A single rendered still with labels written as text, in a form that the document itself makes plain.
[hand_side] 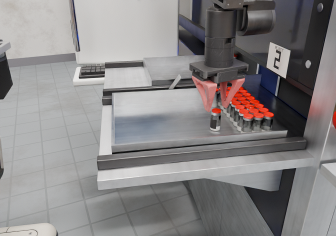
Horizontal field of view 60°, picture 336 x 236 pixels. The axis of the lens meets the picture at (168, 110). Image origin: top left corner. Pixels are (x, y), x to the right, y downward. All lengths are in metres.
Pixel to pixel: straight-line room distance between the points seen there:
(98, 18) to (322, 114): 1.08
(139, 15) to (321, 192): 1.07
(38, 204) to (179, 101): 1.30
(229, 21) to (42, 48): 4.23
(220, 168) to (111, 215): 1.24
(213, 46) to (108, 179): 0.30
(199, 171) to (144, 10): 1.02
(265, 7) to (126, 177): 0.39
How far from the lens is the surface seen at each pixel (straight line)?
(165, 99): 0.78
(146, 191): 1.84
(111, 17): 1.41
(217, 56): 0.56
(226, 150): 0.56
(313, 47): 0.60
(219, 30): 0.55
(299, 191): 0.68
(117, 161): 0.52
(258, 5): 0.58
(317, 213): 0.70
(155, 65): 1.10
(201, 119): 0.69
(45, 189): 2.00
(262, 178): 0.71
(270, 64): 0.73
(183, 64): 1.12
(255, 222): 0.92
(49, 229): 1.34
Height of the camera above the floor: 1.19
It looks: 25 degrees down
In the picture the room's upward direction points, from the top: straight up
